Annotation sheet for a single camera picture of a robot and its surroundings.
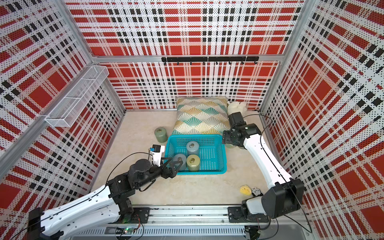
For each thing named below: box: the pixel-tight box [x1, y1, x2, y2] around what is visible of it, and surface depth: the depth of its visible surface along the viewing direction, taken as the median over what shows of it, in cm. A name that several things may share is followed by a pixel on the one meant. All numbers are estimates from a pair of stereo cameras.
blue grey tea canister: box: [173, 153, 187, 171], surface depth 86 cm
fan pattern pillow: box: [172, 96, 231, 135], surface depth 98 cm
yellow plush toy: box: [240, 184, 252, 196], surface depth 82 cm
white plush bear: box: [227, 101, 248, 117], surface depth 113 cm
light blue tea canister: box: [186, 141, 200, 156], surface depth 91 cm
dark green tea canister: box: [154, 127, 168, 143], surface depth 100 cm
